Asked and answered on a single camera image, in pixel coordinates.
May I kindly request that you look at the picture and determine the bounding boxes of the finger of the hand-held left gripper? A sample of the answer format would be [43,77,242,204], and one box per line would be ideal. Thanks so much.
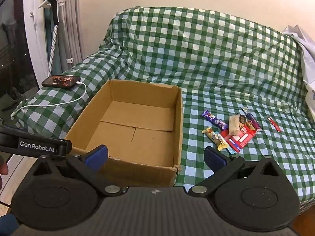
[60,140,72,157]

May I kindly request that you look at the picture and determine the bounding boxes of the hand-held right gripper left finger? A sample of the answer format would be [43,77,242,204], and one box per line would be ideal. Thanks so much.
[32,145,125,197]

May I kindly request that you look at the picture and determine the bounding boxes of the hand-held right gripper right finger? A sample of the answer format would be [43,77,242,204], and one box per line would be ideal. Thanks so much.
[188,147,284,197]

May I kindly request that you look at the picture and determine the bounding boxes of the yellow snack bar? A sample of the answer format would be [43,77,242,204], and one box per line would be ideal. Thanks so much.
[201,127,230,151]

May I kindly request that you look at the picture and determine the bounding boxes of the small red packet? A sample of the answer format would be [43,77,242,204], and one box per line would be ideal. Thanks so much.
[220,129,233,143]

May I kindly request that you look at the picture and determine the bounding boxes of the large red packet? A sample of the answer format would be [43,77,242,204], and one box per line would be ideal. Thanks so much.
[228,125,257,153]

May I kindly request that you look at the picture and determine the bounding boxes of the purple snack bar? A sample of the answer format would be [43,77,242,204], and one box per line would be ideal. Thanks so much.
[201,110,227,131]

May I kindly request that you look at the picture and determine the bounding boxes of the clear white rice snack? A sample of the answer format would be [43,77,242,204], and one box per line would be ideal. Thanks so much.
[229,114,241,136]

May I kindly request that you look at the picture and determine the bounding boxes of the brown cardboard box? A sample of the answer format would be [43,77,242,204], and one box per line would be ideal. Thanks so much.
[64,79,184,188]

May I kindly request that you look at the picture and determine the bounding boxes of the purple silver stick packet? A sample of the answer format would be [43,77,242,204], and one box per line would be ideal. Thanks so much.
[242,107,262,132]

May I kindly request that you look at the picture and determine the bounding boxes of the thin red stick packet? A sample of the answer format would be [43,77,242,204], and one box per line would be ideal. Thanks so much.
[267,117,282,132]

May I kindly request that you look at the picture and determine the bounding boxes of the person's left forearm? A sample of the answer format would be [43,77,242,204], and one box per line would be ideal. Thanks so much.
[0,214,19,236]

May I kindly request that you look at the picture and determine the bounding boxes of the person's left hand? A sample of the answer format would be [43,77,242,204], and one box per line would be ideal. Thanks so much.
[0,162,8,190]

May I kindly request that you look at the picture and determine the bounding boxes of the black smartphone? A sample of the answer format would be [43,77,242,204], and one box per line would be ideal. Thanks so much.
[41,75,81,89]

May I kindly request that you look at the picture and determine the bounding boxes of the green checkered cloth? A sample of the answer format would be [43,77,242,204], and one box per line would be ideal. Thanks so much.
[12,6,315,210]

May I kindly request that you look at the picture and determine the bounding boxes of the garment steamer stand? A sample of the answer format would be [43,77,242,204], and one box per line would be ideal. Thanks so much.
[43,0,83,73]

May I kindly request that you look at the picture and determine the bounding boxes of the white crumpled cloth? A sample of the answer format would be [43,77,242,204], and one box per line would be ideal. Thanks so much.
[283,25,315,89]

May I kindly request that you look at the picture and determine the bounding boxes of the white charging cable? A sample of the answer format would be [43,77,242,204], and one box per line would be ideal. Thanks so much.
[10,81,88,119]

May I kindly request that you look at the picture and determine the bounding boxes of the white door frame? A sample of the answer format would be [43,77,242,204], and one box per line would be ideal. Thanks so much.
[23,0,50,79]

